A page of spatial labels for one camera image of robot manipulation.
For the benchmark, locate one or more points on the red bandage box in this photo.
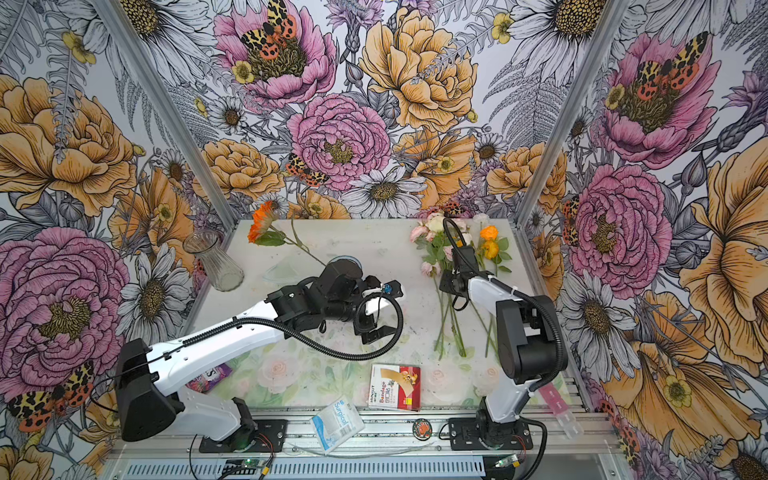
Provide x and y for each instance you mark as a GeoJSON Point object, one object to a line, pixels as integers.
{"type": "Point", "coordinates": [395, 387]}

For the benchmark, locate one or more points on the blue purple glass vase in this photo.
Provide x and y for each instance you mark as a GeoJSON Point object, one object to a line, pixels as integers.
{"type": "Point", "coordinates": [346, 266]}

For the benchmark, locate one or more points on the pink rose flower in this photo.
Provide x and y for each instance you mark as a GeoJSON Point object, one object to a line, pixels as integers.
{"type": "Point", "coordinates": [418, 232]}

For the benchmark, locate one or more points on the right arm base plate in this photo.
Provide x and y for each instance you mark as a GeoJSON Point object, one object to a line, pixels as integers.
{"type": "Point", "coordinates": [473, 434]}

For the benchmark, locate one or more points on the white blue tissue pack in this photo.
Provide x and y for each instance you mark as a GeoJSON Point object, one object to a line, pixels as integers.
{"type": "Point", "coordinates": [337, 423]}

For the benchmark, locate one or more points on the cream white rose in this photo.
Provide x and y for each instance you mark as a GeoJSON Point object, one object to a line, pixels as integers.
{"type": "Point", "coordinates": [434, 223]}

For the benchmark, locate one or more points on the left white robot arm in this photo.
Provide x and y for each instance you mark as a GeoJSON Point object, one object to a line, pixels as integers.
{"type": "Point", "coordinates": [151, 383]}

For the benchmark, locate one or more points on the small green circuit board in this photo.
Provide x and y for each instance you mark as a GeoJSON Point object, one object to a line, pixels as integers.
{"type": "Point", "coordinates": [248, 464]}

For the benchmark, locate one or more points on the clear ribbed glass vase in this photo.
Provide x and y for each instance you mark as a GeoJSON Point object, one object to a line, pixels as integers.
{"type": "Point", "coordinates": [221, 270]}

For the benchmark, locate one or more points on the pink snack packet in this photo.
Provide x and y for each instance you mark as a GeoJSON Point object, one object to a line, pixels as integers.
{"type": "Point", "coordinates": [208, 380]}

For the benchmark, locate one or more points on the orange yellow flower stems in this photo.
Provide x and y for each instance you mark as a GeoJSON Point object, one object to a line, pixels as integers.
{"type": "Point", "coordinates": [491, 253]}

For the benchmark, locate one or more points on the orange gerbera flower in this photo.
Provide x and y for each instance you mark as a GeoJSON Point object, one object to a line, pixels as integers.
{"type": "Point", "coordinates": [264, 232]}

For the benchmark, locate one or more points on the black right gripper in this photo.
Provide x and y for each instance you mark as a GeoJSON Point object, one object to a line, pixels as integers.
{"type": "Point", "coordinates": [445, 283]}

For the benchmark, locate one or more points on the left aluminium corner post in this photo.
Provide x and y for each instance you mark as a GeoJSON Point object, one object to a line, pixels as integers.
{"type": "Point", "coordinates": [139, 59]}

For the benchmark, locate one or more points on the pink clear plastic tube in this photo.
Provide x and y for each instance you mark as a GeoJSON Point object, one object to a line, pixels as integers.
{"type": "Point", "coordinates": [561, 411]}

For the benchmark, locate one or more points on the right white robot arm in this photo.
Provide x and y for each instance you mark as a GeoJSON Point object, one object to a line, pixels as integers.
{"type": "Point", "coordinates": [530, 345]}

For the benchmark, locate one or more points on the pink carnation stem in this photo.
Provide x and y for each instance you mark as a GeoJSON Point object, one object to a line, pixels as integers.
{"type": "Point", "coordinates": [435, 262]}

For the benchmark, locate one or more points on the aluminium corner post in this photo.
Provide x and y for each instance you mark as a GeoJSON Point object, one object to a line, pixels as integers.
{"type": "Point", "coordinates": [139, 59]}
{"type": "Point", "coordinates": [605, 32]}

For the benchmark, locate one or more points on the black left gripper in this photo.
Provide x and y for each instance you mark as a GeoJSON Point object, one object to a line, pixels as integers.
{"type": "Point", "coordinates": [369, 336]}

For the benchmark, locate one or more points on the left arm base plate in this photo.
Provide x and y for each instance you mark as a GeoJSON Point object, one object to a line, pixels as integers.
{"type": "Point", "coordinates": [260, 436]}

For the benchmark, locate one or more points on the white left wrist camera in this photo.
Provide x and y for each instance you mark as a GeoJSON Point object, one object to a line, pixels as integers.
{"type": "Point", "coordinates": [377, 299]}

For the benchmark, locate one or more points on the right aluminium corner post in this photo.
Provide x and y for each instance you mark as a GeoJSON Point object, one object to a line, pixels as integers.
{"type": "Point", "coordinates": [605, 32]}

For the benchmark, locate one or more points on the slotted white cable duct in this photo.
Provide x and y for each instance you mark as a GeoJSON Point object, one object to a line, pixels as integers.
{"type": "Point", "coordinates": [312, 468]}

